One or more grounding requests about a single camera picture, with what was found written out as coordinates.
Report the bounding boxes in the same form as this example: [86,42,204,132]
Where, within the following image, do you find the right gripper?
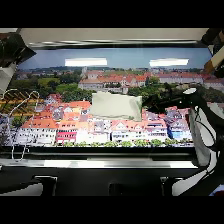
[142,92,183,114]

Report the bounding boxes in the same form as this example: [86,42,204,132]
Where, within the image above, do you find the pale green garment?
[89,91,144,122]

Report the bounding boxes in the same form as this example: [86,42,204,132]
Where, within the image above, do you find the black cable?
[194,106,220,175]

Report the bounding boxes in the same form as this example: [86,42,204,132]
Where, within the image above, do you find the silver frame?
[0,157,201,197]

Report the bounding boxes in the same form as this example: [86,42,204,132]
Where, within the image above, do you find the white cable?
[0,88,41,162]

